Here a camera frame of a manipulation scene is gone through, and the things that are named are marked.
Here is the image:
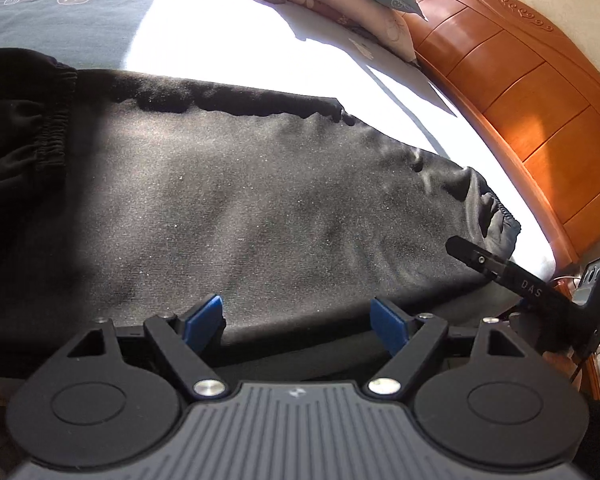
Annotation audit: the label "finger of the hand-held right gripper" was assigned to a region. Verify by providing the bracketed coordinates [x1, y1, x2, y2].
[445, 236, 519, 287]

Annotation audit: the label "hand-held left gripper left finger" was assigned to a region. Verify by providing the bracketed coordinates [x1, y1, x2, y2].
[67, 294, 229, 404]

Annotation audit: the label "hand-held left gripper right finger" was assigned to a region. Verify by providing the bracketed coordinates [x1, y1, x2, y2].
[366, 296, 532, 403]

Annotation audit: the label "black printed pants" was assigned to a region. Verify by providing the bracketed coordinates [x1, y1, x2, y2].
[0, 48, 524, 377]

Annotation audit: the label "wooden headboard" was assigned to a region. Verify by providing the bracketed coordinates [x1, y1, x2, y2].
[402, 0, 600, 267]

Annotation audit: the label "blue floral bed sheet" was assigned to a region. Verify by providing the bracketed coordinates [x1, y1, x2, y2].
[0, 0, 557, 282]

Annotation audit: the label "right hand-held gripper cable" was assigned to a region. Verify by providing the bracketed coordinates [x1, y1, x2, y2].
[566, 349, 589, 387]

